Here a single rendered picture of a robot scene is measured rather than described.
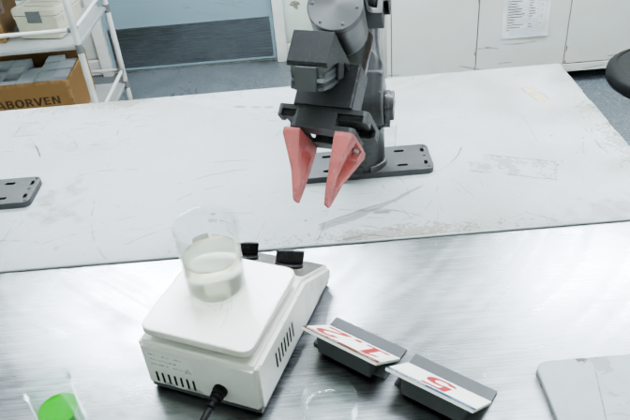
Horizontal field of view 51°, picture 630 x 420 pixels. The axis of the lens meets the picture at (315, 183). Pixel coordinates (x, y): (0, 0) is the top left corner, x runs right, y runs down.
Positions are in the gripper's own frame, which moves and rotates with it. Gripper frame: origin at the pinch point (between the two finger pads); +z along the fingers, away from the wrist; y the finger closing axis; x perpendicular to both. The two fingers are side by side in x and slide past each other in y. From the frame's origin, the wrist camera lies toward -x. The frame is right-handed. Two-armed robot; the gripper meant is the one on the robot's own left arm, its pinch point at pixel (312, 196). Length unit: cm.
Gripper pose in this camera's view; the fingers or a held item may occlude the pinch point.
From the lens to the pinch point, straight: 70.8
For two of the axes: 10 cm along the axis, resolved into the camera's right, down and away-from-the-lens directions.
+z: -2.1, 9.5, -2.3
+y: 9.4, 1.3, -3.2
